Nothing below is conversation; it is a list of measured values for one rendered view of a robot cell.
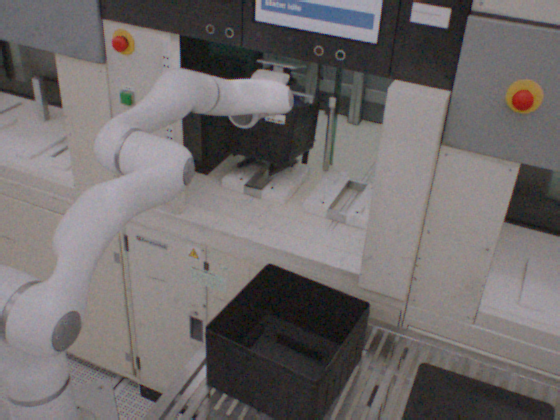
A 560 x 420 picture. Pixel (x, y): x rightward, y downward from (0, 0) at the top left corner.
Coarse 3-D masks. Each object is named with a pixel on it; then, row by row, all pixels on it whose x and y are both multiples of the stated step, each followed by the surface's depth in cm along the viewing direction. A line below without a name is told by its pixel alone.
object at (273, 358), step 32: (256, 288) 153; (288, 288) 156; (320, 288) 150; (224, 320) 143; (256, 320) 160; (288, 320) 161; (320, 320) 155; (352, 320) 150; (224, 352) 135; (256, 352) 130; (288, 352) 153; (320, 352) 150; (352, 352) 143; (224, 384) 141; (256, 384) 135; (288, 384) 130; (320, 384) 127; (288, 416) 135; (320, 416) 136
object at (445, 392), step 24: (432, 384) 135; (456, 384) 135; (480, 384) 136; (408, 408) 129; (432, 408) 129; (456, 408) 130; (480, 408) 130; (504, 408) 130; (528, 408) 131; (552, 408) 131
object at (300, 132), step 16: (272, 64) 183; (288, 64) 184; (304, 96) 186; (288, 112) 179; (304, 112) 185; (240, 128) 186; (256, 128) 184; (272, 128) 182; (288, 128) 180; (304, 128) 188; (240, 144) 188; (256, 144) 185; (272, 144) 183; (288, 144) 182; (304, 144) 191; (256, 160) 200; (272, 160) 185; (288, 160) 183; (304, 160) 202
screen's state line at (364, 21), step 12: (264, 0) 138; (276, 0) 136; (288, 0) 135; (288, 12) 137; (300, 12) 135; (312, 12) 134; (324, 12) 133; (336, 12) 132; (348, 12) 131; (360, 12) 130; (348, 24) 132; (360, 24) 131; (372, 24) 130
